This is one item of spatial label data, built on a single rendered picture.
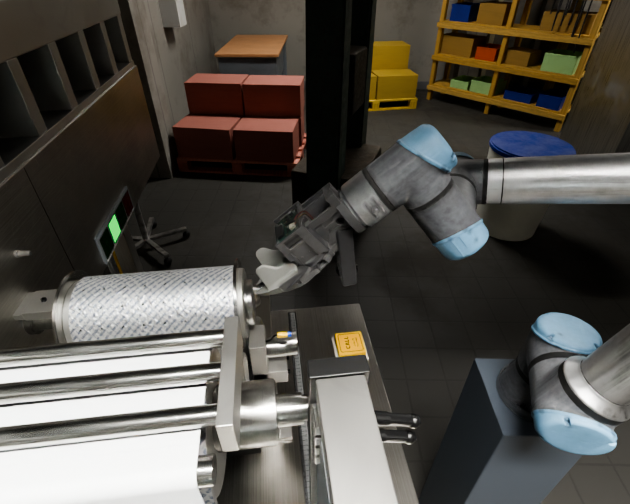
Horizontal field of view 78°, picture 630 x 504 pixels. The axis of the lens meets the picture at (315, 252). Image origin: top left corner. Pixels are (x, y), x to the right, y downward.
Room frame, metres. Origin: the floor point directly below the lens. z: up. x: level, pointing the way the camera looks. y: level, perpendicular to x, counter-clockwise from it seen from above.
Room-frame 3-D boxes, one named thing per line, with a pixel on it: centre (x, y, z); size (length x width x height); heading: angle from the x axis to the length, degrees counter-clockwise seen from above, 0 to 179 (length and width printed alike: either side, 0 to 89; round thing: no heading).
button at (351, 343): (0.65, -0.09, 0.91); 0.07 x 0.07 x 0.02; 7
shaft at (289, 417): (0.22, 0.01, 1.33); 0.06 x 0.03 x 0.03; 97
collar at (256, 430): (0.21, 0.07, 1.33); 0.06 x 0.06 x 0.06; 7
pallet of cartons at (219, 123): (3.91, 0.72, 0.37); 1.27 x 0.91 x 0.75; 89
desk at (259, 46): (5.72, 0.79, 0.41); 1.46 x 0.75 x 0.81; 179
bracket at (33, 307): (0.42, 0.42, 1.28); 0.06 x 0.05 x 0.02; 97
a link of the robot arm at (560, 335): (0.51, -0.50, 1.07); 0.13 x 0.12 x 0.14; 160
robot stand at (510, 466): (0.51, -0.50, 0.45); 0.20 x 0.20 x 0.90; 89
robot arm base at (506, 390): (0.51, -0.50, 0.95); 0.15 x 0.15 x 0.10
